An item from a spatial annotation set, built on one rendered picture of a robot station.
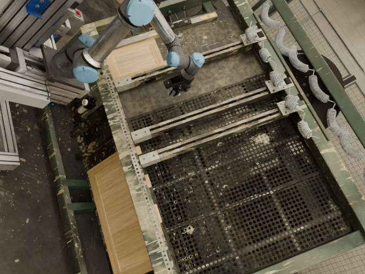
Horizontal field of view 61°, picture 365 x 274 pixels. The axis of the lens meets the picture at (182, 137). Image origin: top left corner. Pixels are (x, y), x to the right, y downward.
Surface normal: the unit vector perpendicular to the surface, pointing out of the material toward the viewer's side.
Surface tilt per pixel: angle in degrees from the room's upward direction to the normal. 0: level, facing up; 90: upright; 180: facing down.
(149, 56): 57
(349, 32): 90
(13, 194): 0
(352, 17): 90
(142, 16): 82
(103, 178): 90
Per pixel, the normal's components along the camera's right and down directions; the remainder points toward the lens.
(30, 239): 0.77, -0.48
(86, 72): 0.13, 0.88
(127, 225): -0.53, -0.15
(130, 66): -0.03, -0.38
